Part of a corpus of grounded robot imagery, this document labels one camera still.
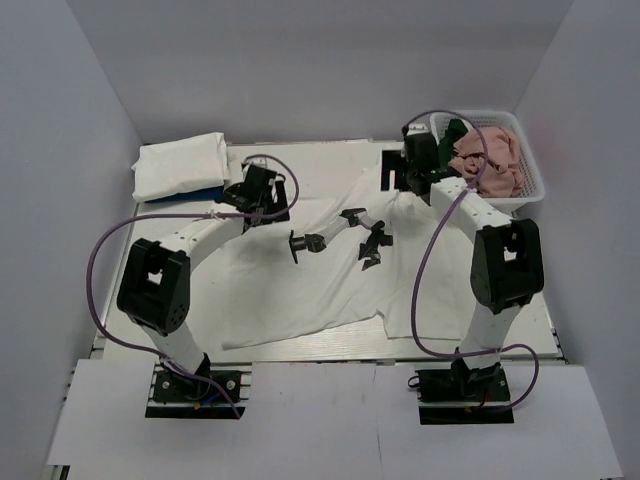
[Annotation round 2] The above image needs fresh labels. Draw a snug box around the dark green t-shirt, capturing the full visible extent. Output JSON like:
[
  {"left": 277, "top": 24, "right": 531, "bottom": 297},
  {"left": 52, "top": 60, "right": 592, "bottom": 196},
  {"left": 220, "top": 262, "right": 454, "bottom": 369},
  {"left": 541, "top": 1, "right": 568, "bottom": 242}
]
[{"left": 438, "top": 118, "right": 469, "bottom": 168}]

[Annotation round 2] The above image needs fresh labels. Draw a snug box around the pink t-shirt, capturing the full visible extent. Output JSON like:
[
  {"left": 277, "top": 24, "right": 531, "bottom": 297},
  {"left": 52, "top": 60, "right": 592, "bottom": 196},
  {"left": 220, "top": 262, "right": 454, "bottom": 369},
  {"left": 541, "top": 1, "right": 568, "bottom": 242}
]
[{"left": 448, "top": 127, "right": 524, "bottom": 198}]

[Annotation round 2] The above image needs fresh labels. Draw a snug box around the white printed t-shirt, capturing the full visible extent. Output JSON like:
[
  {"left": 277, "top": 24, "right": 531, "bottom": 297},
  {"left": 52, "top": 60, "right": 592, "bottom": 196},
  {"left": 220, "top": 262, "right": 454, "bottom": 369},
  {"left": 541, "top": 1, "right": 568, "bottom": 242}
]
[{"left": 209, "top": 152, "right": 476, "bottom": 352}]

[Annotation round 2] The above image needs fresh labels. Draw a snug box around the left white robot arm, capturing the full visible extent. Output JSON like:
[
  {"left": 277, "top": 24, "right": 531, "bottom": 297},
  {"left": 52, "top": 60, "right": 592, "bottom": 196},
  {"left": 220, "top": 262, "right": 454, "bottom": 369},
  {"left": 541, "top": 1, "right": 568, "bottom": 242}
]
[{"left": 117, "top": 164, "right": 289, "bottom": 399}]

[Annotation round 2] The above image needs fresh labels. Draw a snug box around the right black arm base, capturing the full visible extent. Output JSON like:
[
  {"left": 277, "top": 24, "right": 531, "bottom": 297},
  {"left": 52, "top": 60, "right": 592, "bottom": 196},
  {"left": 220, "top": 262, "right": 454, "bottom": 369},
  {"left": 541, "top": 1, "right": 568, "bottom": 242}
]
[{"left": 407, "top": 359, "right": 514, "bottom": 426}]

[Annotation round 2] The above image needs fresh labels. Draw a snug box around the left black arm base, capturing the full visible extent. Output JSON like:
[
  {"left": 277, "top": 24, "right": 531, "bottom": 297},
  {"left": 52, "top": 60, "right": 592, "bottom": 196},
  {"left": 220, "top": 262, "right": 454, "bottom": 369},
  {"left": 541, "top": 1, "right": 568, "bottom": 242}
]
[{"left": 145, "top": 364, "right": 251, "bottom": 420}]

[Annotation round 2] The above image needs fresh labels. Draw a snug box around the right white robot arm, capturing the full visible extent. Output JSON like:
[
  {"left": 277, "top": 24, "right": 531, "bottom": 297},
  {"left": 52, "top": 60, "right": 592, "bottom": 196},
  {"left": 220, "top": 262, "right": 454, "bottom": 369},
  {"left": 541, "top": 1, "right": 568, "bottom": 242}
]
[{"left": 380, "top": 124, "right": 544, "bottom": 399}]

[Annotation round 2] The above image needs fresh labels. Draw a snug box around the folded blue t-shirt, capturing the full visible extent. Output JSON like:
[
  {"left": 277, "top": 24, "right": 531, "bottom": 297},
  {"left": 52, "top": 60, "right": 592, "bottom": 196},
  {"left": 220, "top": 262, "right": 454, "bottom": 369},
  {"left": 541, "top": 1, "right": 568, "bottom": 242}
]
[{"left": 148, "top": 186, "right": 224, "bottom": 204}]

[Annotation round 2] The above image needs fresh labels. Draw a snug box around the folded white t-shirt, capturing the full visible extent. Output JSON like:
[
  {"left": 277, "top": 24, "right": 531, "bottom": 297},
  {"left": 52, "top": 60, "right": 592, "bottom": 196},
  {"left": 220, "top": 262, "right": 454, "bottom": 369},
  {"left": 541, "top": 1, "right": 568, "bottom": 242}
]
[{"left": 131, "top": 132, "right": 230, "bottom": 203}]

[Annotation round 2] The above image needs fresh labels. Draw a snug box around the white plastic basket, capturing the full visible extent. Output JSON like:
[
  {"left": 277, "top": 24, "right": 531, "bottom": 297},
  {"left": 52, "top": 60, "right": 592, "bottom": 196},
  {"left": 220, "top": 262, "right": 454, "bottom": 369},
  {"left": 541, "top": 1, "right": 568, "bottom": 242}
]
[{"left": 460, "top": 110, "right": 546, "bottom": 214}]

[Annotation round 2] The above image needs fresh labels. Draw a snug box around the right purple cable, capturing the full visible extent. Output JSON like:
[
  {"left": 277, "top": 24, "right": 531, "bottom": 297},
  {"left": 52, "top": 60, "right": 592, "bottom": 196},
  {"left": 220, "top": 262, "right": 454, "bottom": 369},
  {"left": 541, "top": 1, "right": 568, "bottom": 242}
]
[{"left": 403, "top": 109, "right": 541, "bottom": 414}]

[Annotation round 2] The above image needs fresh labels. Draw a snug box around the purple cable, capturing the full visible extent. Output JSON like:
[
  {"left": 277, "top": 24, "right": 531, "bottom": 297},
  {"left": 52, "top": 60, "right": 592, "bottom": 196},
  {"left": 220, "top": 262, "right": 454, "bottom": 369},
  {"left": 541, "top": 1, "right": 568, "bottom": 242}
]
[
  {"left": 403, "top": 109, "right": 541, "bottom": 414},
  {"left": 87, "top": 154, "right": 301, "bottom": 419}
]

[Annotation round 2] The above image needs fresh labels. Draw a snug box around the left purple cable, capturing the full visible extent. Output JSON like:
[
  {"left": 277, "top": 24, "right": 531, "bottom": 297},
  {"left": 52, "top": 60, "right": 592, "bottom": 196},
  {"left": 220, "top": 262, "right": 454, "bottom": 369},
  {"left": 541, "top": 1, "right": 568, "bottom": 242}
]
[{"left": 87, "top": 154, "right": 301, "bottom": 419}]

